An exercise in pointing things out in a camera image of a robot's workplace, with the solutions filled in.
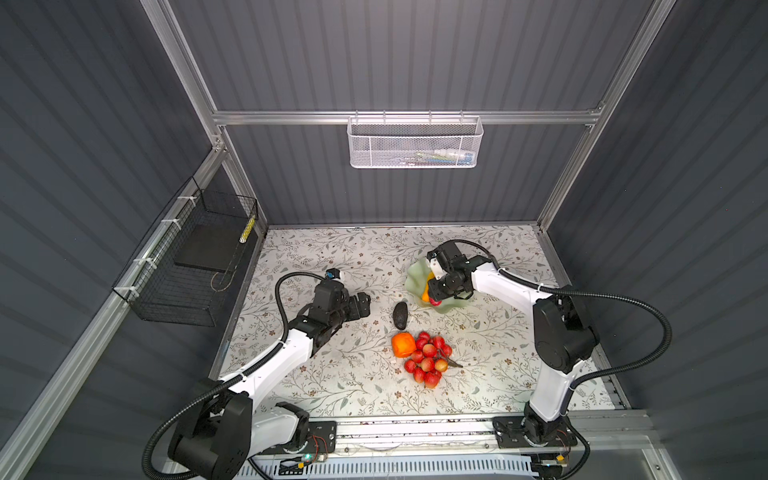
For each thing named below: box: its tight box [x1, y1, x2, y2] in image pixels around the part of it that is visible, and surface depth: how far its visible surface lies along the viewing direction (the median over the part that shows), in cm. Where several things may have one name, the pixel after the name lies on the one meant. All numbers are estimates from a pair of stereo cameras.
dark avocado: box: [393, 301, 408, 330], surface depth 95 cm
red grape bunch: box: [404, 330, 463, 389], surface depth 84 cm
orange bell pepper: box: [391, 332, 417, 358], surface depth 86 cm
